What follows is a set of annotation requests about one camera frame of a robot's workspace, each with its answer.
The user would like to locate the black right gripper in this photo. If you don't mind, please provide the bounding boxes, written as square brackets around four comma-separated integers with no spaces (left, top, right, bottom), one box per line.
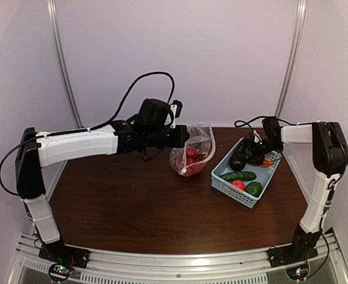
[234,137,282,164]

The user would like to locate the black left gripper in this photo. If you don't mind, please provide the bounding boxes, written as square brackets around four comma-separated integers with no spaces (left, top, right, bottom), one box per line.
[145,124,190,147]

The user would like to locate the dark purple eggplant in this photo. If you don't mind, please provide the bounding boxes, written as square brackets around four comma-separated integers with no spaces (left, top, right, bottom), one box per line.
[229,150,247,172]

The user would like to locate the clear zip top bag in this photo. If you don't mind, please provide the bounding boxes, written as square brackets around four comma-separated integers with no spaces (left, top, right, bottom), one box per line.
[169,123,216,176]

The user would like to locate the red peach bunch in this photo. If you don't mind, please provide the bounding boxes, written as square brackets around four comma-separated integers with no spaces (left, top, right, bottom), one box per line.
[179,149,207,177]

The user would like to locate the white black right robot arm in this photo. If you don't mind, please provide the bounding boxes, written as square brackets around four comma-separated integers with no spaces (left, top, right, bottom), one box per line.
[235,116,348,262]

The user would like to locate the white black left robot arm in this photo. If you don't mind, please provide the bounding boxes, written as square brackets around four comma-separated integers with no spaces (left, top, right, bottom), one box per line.
[15,99,189,263]

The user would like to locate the orange red pepper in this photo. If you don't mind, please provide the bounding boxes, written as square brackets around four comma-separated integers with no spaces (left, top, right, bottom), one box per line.
[259,157,274,167]

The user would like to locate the green cucumber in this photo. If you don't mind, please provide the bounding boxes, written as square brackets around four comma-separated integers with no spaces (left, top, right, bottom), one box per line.
[220,171,256,183]

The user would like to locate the light blue plastic basket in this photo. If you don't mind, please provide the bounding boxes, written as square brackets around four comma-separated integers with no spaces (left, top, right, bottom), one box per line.
[211,139,282,209]

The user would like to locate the red tomato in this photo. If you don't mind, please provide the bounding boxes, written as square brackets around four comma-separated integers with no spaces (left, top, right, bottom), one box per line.
[232,180,245,191]

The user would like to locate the green bell pepper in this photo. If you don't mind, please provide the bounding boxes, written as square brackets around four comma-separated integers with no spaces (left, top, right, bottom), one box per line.
[245,182,262,197]

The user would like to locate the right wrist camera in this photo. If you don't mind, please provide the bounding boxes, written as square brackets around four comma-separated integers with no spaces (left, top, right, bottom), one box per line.
[251,130,263,144]

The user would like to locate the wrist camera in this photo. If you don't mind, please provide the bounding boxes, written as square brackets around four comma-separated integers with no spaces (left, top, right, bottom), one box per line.
[251,130,263,144]
[164,99,183,128]

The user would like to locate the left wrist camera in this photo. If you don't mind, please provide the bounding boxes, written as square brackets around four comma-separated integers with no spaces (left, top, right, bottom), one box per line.
[164,99,183,128]

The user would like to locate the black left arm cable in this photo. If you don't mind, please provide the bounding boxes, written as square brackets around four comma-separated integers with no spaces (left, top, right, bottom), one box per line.
[0,71,175,195]

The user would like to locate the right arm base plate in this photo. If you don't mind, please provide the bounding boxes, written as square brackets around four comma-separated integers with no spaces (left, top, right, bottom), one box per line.
[266,244,318,268]

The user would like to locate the front aluminium rail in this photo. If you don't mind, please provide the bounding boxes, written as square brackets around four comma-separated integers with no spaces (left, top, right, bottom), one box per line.
[8,233,348,284]

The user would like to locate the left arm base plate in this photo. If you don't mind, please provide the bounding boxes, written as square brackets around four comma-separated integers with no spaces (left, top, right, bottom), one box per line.
[38,242,90,269]

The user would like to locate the right aluminium frame post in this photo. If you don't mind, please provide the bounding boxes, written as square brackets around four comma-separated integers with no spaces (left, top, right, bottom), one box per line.
[275,0,307,117]

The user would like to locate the aluminium frame post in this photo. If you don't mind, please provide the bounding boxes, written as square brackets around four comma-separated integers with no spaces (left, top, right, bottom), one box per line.
[46,0,83,128]
[275,0,307,117]

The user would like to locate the left aluminium frame post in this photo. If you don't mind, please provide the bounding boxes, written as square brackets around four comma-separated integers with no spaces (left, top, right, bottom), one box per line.
[46,0,83,128]

